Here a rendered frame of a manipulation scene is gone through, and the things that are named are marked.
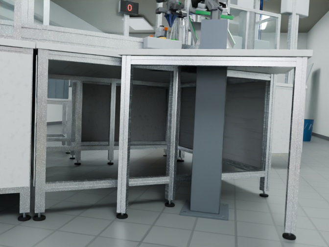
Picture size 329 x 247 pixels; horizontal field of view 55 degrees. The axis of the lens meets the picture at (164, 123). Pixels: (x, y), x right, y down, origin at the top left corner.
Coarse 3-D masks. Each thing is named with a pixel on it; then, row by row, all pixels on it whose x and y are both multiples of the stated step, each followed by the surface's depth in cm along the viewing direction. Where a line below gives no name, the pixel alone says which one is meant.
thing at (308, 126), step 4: (304, 120) 635; (308, 120) 633; (312, 120) 636; (304, 124) 636; (308, 124) 634; (312, 124) 639; (304, 128) 637; (308, 128) 636; (304, 132) 638; (308, 132) 637; (304, 136) 638; (308, 136) 638; (304, 140) 639; (308, 140) 640
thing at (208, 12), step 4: (192, 0) 225; (196, 0) 226; (200, 0) 227; (204, 0) 222; (184, 4) 226; (192, 4) 227; (196, 4) 227; (192, 8) 208; (208, 8) 215; (196, 12) 202; (200, 12) 203; (204, 12) 203; (208, 12) 204
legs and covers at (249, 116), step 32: (32, 96) 186; (192, 96) 313; (256, 96) 229; (32, 128) 177; (192, 128) 312; (224, 128) 263; (256, 128) 228; (32, 160) 169; (224, 160) 255; (256, 160) 228
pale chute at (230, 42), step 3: (228, 30) 218; (228, 33) 218; (228, 36) 218; (231, 36) 213; (228, 39) 218; (231, 39) 213; (228, 42) 215; (231, 42) 213; (234, 42) 209; (228, 45) 213; (231, 45) 213; (234, 45) 209; (228, 48) 210; (231, 48) 211
